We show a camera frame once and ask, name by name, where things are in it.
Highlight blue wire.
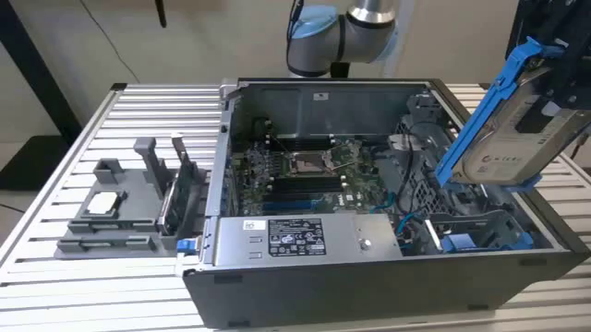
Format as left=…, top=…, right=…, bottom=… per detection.
left=373, top=192, right=429, bottom=240

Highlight blue disk carrier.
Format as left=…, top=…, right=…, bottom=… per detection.
left=441, top=233, right=537, bottom=253

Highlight hard disk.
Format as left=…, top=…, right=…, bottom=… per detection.
left=435, top=36, right=591, bottom=194

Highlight thin metal locking lever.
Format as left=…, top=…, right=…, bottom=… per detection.
left=269, top=133, right=293, bottom=154

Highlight black RAM slot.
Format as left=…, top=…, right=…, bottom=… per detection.
left=271, top=136, right=335, bottom=143
left=271, top=185, right=343, bottom=195
left=273, top=176, right=343, bottom=185
left=271, top=142, right=335, bottom=151

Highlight blue case latch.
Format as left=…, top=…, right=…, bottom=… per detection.
left=176, top=238, right=199, bottom=257

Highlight black post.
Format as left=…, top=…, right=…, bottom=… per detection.
left=0, top=0, right=86, bottom=142

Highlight blue expansion slot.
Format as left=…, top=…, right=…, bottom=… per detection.
left=262, top=198, right=326, bottom=213

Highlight open black PC case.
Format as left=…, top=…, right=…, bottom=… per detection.
left=175, top=77, right=591, bottom=330

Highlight silver power supply unit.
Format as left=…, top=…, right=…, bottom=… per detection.
left=213, top=212, right=403, bottom=268

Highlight thin black wall cable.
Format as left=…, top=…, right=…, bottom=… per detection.
left=79, top=0, right=143, bottom=84

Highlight CPU socket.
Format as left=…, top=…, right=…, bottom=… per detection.
left=287, top=151, right=326, bottom=174

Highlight silver fan bracket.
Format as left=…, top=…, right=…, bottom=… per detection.
left=386, top=133, right=427, bottom=154

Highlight black floor box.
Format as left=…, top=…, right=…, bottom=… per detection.
left=0, top=135, right=71, bottom=192

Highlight black hanging rod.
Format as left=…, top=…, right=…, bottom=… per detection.
left=154, top=0, right=168, bottom=28

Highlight green motherboard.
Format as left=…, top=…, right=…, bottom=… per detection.
left=233, top=133, right=395, bottom=216

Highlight silver CPU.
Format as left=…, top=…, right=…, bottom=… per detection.
left=86, top=192, right=124, bottom=216

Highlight green graphics card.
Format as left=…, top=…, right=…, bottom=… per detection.
left=155, top=132, right=200, bottom=240

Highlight metal socket cover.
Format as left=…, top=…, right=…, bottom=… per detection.
left=325, top=142, right=367, bottom=170

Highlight thin black wire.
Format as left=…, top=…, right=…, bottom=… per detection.
left=398, top=120, right=461, bottom=216

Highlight grey parts rack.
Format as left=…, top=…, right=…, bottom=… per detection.
left=52, top=136, right=215, bottom=261

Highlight perforated metal drive cage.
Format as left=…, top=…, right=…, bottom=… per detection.
left=395, top=113, right=523, bottom=224

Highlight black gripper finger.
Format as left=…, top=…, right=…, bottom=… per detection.
left=514, top=98, right=563, bottom=135

